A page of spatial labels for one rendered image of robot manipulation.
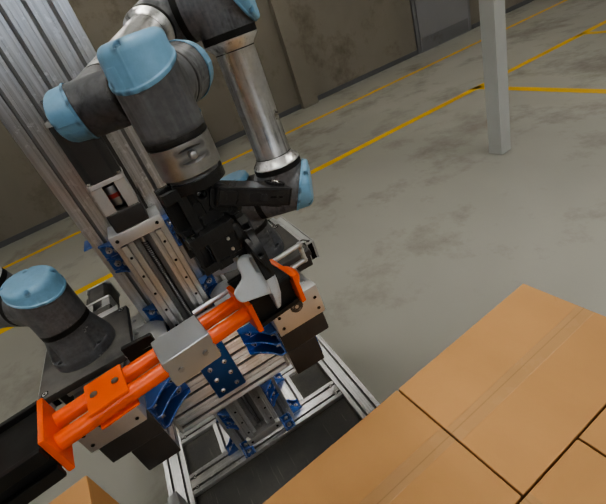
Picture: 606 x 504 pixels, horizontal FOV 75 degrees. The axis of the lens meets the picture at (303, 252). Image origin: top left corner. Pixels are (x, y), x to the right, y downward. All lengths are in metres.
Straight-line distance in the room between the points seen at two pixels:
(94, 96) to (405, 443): 1.04
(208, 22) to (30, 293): 0.67
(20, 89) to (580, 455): 1.49
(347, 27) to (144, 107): 7.43
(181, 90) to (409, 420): 1.03
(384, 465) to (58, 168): 1.09
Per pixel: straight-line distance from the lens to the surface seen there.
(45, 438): 0.57
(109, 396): 0.57
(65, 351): 1.09
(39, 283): 1.03
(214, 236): 0.50
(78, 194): 1.13
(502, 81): 3.63
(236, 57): 0.91
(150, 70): 0.46
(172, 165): 0.47
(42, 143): 1.12
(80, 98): 0.61
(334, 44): 7.69
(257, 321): 0.56
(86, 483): 0.99
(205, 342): 0.56
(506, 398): 1.26
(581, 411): 1.26
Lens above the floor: 1.58
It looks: 31 degrees down
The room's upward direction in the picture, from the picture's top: 21 degrees counter-clockwise
